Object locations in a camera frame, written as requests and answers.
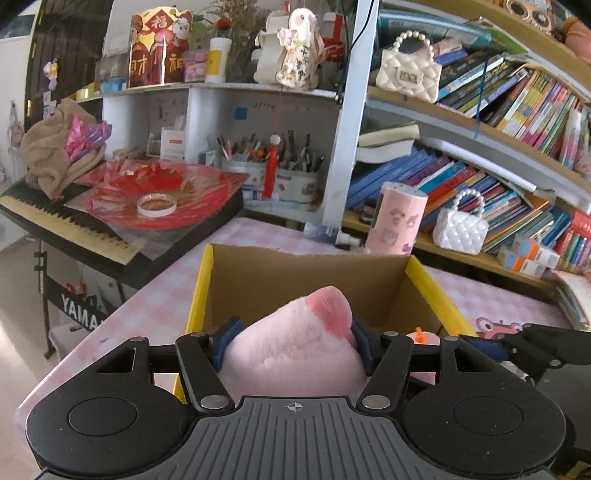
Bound tilted row of books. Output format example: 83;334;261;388
434;18;591;160

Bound stack of papers and booklets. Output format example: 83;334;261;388
551;270;591;330

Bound white rabbit paper ornament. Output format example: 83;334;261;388
276;8;319;88

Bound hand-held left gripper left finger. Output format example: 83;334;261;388
95;318;245;415

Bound brown crumpled cloth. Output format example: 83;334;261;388
21;98;112;199

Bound gold ornate frame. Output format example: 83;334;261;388
503;0;555;33

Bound red tassel ornament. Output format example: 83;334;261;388
263;134;282;201

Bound pink cartoon cylinder container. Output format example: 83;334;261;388
365;181;429;256

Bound white box red label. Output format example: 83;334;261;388
160;129;187;160

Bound pink checked tablecloth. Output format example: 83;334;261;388
18;217;591;416

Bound dark blue tube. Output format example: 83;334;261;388
304;222;361;247

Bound black electronic keyboard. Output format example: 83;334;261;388
0;178;245;289

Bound cream quilted pearl handbag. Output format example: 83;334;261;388
375;30;443;103

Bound white wooden bookshelf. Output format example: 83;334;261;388
92;0;591;296

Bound red paper cutouts stack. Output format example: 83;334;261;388
65;159;250;232

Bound white quilted pearl handbag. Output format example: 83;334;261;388
431;189;489;256

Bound small pink box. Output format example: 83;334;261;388
184;51;208;83

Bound upright red green books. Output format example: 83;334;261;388
551;208;591;274

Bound white bottle yellow label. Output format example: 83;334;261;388
204;37;232;84

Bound dried flower bunch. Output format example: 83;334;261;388
203;0;259;79

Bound red gold figure lantern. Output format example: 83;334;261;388
128;7;194;88

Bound flat stacked thick books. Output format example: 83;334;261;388
355;121;421;163

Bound row of colourful books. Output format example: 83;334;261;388
346;150;573;254

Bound yellow cardboard box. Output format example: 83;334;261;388
173;244;478;402

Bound black keyboard stand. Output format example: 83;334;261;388
34;240;125;361

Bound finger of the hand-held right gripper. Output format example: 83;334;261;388
462;323;591;377

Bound white tape roll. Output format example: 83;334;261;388
137;193;178;217

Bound pink shiny foil wrap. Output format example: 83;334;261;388
65;115;113;162

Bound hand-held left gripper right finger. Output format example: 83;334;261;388
350;320;502;411

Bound pen holder with pens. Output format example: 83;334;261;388
217;131;324;204

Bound pink plush toy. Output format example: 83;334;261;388
217;285;439;398

